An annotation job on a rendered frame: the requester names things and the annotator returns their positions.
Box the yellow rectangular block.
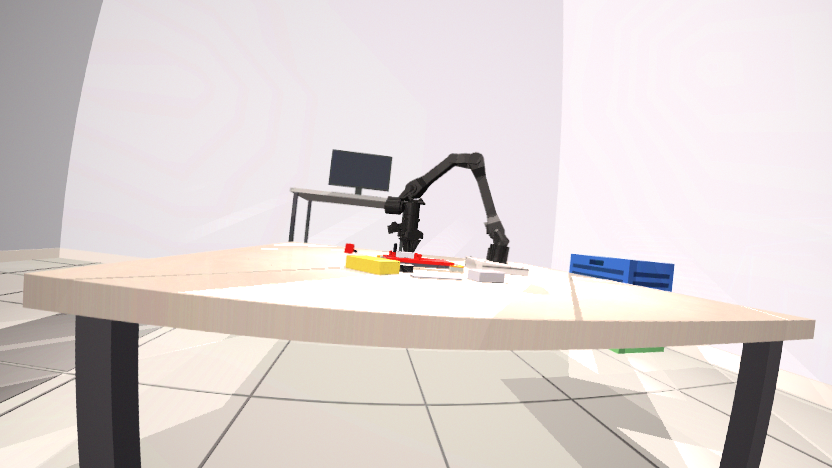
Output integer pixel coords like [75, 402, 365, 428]
[346, 256, 400, 275]

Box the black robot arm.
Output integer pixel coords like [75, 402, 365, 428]
[384, 153, 509, 264]

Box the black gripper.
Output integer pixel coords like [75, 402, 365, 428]
[397, 215, 423, 253]

